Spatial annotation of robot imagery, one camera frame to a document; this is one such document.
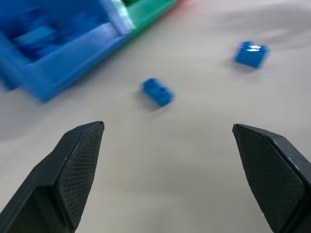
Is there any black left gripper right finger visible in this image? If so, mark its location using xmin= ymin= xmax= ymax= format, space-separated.
xmin=232 ymin=123 xmax=311 ymax=233

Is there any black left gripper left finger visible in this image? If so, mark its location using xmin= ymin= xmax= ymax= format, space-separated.
xmin=0 ymin=120 xmax=105 ymax=233

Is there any blue toy brick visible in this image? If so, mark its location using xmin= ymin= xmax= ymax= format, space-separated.
xmin=140 ymin=77 xmax=176 ymax=108
xmin=12 ymin=25 xmax=59 ymax=59
xmin=233 ymin=40 xmax=270 ymax=69

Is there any blue plastic bin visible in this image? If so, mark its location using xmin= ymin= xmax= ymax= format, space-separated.
xmin=0 ymin=0 xmax=137 ymax=102

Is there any green plastic bin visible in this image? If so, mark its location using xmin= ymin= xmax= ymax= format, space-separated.
xmin=121 ymin=0 xmax=178 ymax=39

